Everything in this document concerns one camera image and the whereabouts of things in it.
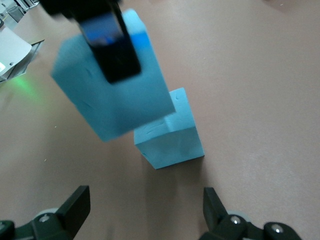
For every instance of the brown table cover sheet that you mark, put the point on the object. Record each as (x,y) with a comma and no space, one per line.
(250,125)

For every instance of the blue foam cube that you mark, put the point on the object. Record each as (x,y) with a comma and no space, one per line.
(125,105)
(175,145)

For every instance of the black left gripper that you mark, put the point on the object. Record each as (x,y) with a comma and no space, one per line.
(75,7)

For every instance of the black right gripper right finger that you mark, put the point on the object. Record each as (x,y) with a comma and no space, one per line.
(216,220)

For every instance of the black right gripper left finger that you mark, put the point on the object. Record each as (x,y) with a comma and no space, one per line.
(70,217)

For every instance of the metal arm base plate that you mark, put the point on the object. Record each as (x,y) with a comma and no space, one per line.
(12,52)

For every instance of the grey mesh wastebasket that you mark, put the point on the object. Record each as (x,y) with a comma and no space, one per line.
(16,13)

